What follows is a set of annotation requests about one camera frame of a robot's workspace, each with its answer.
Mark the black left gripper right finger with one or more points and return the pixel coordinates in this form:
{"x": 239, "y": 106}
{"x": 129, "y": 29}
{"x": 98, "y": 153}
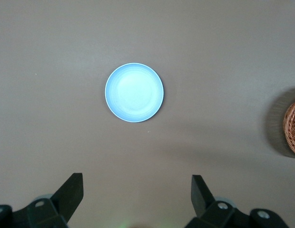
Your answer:
{"x": 199, "y": 192}

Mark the light blue round plate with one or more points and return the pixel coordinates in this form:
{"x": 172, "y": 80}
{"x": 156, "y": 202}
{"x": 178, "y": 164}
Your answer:
{"x": 134, "y": 92}

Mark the brown tablecloth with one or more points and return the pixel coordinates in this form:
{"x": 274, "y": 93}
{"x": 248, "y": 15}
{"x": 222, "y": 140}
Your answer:
{"x": 66, "y": 71}

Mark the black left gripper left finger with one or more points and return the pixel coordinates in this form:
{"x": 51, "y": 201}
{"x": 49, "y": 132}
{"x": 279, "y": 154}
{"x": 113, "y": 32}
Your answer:
{"x": 69, "y": 192}

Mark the brown wicker basket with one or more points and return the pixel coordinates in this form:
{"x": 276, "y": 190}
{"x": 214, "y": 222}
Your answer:
{"x": 293, "y": 128}

